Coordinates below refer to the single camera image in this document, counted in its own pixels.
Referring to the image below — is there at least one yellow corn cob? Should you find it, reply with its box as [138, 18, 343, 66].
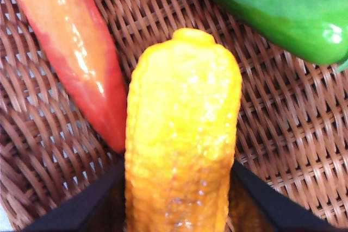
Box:
[124, 28, 244, 232]

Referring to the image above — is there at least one orange carrot with green leaves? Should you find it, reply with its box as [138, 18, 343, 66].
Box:
[1, 0, 129, 154]

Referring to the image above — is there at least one green chili pepper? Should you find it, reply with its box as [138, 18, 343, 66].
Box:
[178, 0, 348, 74]

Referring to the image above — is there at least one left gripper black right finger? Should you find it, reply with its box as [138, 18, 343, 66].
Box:
[226, 160, 337, 232]

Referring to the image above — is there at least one brown wicker basket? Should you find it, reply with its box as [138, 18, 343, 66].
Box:
[0, 0, 348, 232]

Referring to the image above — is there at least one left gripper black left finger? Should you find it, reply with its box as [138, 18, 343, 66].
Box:
[23, 160, 127, 232]

